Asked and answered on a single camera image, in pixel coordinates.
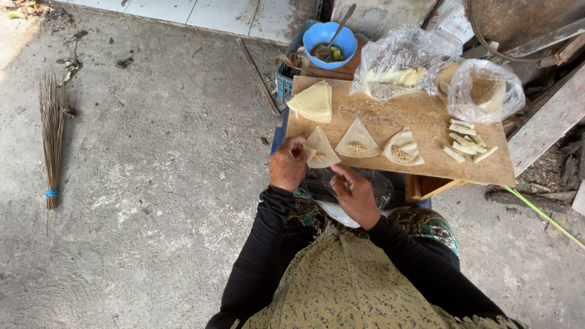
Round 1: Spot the white sack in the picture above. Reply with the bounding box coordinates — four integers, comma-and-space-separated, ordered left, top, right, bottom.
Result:
421, 0, 476, 45

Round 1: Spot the clear bag with brown crumbs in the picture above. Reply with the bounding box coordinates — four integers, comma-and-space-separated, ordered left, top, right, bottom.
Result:
446, 58, 527, 125

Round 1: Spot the stack of pastry wrappers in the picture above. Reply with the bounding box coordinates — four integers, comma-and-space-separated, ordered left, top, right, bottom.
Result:
286, 80, 333, 124

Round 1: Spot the heap of grey wooden planks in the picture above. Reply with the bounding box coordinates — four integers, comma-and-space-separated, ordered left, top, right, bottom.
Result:
484, 18, 585, 215

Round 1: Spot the blue plastic crate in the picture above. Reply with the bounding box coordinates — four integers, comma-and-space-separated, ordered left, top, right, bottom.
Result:
274, 19, 321, 111

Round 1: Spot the stick broom with blue tie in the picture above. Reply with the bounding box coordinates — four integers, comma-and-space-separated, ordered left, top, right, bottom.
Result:
35, 70, 70, 237

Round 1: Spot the person's left hand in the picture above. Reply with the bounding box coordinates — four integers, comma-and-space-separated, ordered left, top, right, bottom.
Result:
269, 136, 310, 193

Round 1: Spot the triangular pastry wrapper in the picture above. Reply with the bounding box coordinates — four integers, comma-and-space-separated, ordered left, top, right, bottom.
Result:
335, 117, 383, 159

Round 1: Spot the green batik garment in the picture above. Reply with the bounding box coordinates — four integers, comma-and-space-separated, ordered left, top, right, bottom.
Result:
256, 186, 460, 256

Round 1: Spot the person's right hand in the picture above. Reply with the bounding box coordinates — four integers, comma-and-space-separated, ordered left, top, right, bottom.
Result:
329, 164, 383, 231

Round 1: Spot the curled-edge pastry wrapper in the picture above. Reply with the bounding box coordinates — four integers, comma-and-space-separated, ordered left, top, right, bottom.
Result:
382, 126, 426, 166

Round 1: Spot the thin wooden slat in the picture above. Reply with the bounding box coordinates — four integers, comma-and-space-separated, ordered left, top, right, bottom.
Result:
235, 37, 281, 118

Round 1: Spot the woven bamboo basket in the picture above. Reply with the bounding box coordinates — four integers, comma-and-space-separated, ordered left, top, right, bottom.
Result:
463, 0, 585, 64

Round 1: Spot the pile of pale sticks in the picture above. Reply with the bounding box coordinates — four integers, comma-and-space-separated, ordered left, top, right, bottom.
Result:
442, 118, 499, 164

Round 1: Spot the crumpled clear plastic bag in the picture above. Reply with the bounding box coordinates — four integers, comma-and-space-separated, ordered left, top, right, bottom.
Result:
301, 166, 414, 229

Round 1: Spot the blue plastic bowl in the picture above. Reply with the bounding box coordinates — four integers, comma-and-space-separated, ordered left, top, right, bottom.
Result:
303, 21, 358, 70

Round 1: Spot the wooden stool frame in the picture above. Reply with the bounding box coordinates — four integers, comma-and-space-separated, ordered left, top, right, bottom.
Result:
404, 173, 469, 204

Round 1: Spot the wooden cutting board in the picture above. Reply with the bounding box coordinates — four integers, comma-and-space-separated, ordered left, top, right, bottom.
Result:
285, 75, 517, 187

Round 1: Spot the metal spoon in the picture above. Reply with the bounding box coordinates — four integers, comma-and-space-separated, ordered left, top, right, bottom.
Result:
314, 3, 357, 61

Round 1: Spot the clear bag with pale pieces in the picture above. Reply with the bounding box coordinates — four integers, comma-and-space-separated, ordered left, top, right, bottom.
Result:
349, 24, 463, 102

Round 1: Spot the thin green stick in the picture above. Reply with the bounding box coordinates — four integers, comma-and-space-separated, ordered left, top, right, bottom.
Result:
504, 186, 585, 250

